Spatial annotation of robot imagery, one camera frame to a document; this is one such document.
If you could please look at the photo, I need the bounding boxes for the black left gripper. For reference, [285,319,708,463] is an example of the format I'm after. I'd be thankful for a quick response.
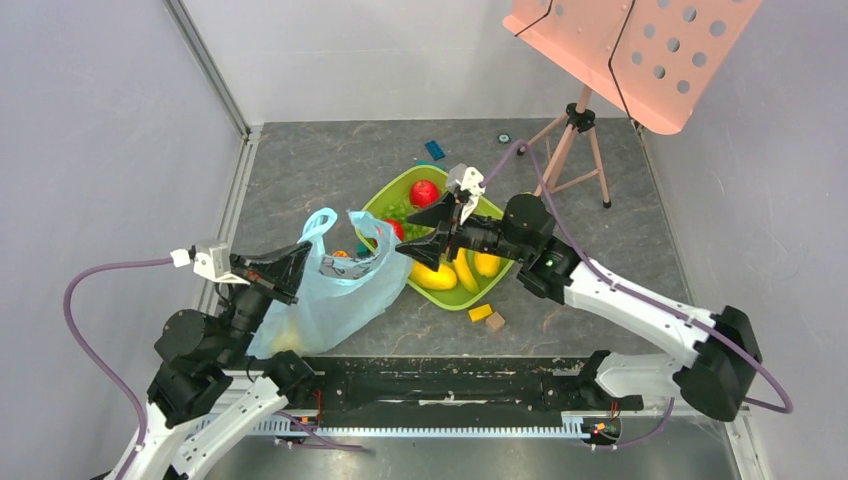
[220,238,316,364]

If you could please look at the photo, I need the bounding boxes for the red fake apple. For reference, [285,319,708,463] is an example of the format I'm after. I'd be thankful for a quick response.
[408,179,441,209]
[383,218,406,241]

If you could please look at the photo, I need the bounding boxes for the light blue plastic bag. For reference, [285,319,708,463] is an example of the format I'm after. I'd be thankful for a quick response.
[247,208,412,359]

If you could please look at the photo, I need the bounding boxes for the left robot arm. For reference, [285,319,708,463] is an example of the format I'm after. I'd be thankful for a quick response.
[106,241,315,479]

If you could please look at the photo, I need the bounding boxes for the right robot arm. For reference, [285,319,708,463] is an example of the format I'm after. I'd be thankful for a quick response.
[396,193,762,422]

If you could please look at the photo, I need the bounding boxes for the yellow fake banana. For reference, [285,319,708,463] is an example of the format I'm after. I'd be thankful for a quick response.
[452,248,480,295]

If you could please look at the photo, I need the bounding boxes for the green fake grapes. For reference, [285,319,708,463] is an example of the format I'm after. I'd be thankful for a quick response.
[381,200,433,241]

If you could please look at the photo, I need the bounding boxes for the yellow fake mango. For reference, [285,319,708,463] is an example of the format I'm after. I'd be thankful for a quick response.
[473,252,502,278]
[409,262,458,291]

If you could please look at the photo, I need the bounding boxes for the lime green plastic tray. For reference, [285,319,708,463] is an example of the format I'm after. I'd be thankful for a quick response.
[362,165,514,311]

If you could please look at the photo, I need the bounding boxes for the teal cube block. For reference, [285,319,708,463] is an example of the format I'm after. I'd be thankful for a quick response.
[356,242,371,258]

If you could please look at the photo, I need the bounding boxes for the blue lego brick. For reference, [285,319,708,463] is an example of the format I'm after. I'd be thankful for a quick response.
[424,140,446,161]

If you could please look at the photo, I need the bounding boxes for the yellow block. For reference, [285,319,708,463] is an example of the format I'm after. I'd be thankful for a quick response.
[468,304,494,323]

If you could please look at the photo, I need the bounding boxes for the brown wooden cube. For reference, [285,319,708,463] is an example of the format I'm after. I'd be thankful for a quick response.
[484,312,506,332]

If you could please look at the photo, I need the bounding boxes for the pink music stand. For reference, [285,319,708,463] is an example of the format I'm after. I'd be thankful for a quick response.
[503,0,760,192]

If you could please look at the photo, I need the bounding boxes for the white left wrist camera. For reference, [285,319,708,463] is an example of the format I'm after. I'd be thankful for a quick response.
[170,240,249,285]

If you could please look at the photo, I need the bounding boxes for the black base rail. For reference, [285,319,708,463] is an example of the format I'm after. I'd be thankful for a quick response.
[291,356,645,429]

